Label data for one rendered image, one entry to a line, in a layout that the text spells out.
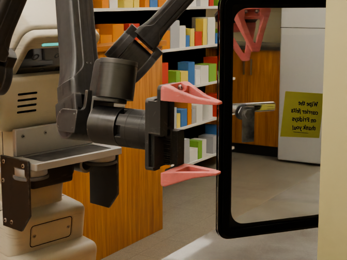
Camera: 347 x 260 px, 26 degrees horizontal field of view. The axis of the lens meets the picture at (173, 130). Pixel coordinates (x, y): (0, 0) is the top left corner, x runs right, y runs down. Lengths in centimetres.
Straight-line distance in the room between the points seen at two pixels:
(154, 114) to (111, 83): 10
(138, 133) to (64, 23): 26
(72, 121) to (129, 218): 316
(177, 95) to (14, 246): 83
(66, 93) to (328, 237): 44
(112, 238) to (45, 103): 250
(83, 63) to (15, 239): 67
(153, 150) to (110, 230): 309
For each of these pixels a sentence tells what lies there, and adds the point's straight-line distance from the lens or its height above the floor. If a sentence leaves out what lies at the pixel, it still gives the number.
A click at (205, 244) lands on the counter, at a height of 94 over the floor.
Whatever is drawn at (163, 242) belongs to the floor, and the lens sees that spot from 436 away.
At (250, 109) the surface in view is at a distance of 120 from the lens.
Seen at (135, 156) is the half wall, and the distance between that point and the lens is 424.
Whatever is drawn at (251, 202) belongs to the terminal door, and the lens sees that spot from 125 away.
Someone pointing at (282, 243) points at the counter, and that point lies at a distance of 140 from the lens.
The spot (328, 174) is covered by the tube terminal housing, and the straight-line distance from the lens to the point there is 107.
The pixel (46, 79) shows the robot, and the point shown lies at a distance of 171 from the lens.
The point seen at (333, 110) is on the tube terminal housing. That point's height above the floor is 123.
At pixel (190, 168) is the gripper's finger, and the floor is 114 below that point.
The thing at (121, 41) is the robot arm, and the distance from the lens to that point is 176.
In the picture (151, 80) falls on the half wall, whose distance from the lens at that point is 432.
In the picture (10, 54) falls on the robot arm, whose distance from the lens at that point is 152.
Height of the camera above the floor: 138
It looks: 10 degrees down
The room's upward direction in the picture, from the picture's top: straight up
